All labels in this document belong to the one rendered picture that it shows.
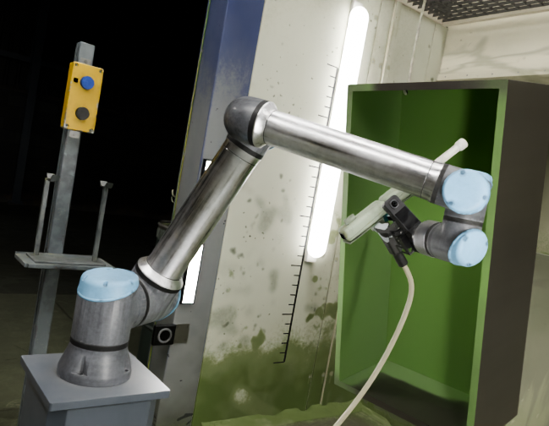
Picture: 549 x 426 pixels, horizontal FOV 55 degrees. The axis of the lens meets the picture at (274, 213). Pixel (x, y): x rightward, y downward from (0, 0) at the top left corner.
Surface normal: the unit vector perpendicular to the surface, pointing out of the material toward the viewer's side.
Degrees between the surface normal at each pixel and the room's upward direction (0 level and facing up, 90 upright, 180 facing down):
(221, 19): 90
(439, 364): 102
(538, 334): 57
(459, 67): 90
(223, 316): 90
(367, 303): 90
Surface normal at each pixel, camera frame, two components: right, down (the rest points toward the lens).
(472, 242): 0.37, 0.22
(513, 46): -0.79, -0.11
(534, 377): -0.56, -0.63
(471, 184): -0.29, 0.01
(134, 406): 0.59, 0.15
